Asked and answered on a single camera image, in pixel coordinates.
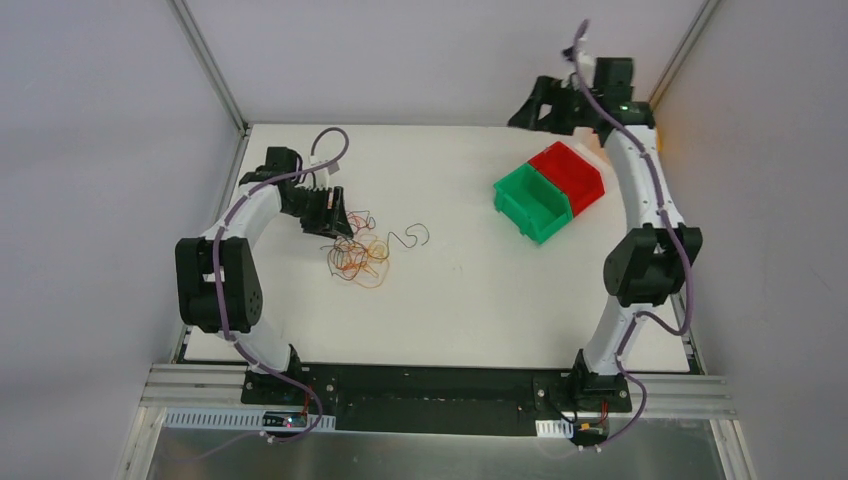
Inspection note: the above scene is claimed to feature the white cable duct left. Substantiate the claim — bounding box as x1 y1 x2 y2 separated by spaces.
163 408 336 434

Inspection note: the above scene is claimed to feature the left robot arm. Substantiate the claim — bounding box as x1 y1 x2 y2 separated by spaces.
175 147 352 405

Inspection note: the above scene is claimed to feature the orange wire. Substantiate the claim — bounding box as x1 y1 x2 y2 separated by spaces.
321 210 389 283

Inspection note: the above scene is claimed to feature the white cable duct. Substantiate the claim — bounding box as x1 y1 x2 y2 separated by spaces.
163 408 336 434
535 419 574 439

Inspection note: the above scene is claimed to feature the brown wire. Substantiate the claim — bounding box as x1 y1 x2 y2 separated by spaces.
384 223 432 253

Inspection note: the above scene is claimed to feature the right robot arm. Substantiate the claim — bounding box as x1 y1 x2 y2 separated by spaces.
507 50 703 410

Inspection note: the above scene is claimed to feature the aluminium frame rail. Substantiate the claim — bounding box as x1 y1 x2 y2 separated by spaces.
140 363 737 419

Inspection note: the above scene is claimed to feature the red plastic bin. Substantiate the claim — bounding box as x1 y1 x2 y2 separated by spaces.
529 142 606 217

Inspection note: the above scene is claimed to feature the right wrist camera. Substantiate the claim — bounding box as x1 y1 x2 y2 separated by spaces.
562 45 595 68

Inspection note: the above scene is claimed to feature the white cable duct right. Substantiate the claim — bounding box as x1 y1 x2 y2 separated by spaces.
535 419 574 439

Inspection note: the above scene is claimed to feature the green plastic bin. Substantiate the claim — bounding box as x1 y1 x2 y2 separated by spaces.
493 163 573 245

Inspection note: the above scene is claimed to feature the clear plastic bin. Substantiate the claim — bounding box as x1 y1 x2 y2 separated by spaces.
576 135 609 163

